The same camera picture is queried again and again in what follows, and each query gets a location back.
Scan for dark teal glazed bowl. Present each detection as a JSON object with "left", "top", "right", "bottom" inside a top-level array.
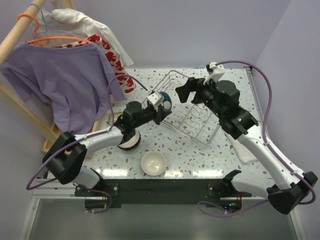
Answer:
[{"left": 117, "top": 142, "right": 140, "bottom": 152}]

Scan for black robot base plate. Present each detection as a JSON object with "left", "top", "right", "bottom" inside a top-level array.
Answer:
[{"left": 74, "top": 170, "right": 251, "bottom": 212}]

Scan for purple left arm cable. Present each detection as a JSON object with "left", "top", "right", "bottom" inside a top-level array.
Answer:
[{"left": 26, "top": 75, "right": 151, "bottom": 216}]

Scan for wooden clothes rack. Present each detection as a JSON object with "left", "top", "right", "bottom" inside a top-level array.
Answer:
[{"left": 0, "top": 0, "right": 103, "bottom": 160}]

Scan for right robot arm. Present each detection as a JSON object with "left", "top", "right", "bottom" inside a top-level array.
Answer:
[{"left": 175, "top": 77, "right": 318, "bottom": 215}]

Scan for white cloth garment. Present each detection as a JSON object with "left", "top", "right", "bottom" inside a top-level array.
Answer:
[{"left": 43, "top": 8, "right": 134, "bottom": 67}]

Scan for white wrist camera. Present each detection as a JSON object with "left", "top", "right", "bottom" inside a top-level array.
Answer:
[
  {"left": 203, "top": 62, "right": 226, "bottom": 85},
  {"left": 146, "top": 91, "right": 165, "bottom": 107}
]

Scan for beige ceramic bowl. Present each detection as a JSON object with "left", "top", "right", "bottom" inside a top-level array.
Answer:
[{"left": 140, "top": 151, "right": 167, "bottom": 176}]

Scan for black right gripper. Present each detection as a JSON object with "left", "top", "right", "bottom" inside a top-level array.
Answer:
[{"left": 175, "top": 75, "right": 225, "bottom": 118}]

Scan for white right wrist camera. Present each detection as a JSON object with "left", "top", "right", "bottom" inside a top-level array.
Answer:
[{"left": 203, "top": 62, "right": 226, "bottom": 85}]

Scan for purple t-shirt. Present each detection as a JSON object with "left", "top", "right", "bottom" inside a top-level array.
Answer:
[{"left": 0, "top": 41, "right": 126, "bottom": 137}]

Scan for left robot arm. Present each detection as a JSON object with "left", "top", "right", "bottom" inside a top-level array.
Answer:
[{"left": 42, "top": 98, "right": 172, "bottom": 196}]

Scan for folded white towel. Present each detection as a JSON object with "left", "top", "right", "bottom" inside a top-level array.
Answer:
[{"left": 225, "top": 133, "right": 258, "bottom": 165}]

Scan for small white bowl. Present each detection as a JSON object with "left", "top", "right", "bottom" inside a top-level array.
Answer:
[{"left": 108, "top": 111, "right": 123, "bottom": 125}]

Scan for blue wire hanger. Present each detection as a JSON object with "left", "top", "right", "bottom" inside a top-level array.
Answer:
[{"left": 28, "top": 3, "right": 82, "bottom": 39}]

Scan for teal white patterned bowl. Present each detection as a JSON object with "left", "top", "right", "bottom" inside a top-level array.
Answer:
[{"left": 159, "top": 91, "right": 172, "bottom": 111}]

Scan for metal wire dish rack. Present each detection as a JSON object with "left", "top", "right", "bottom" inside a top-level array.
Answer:
[{"left": 142, "top": 69, "right": 220, "bottom": 148}]

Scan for red floral white cloth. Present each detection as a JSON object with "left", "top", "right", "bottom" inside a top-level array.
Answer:
[{"left": 51, "top": 34, "right": 134, "bottom": 100}]

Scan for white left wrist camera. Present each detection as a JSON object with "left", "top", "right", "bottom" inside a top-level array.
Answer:
[{"left": 146, "top": 91, "right": 165, "bottom": 107}]

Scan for orange clothes hanger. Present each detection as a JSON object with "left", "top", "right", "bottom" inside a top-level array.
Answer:
[{"left": 17, "top": 13, "right": 91, "bottom": 47}]

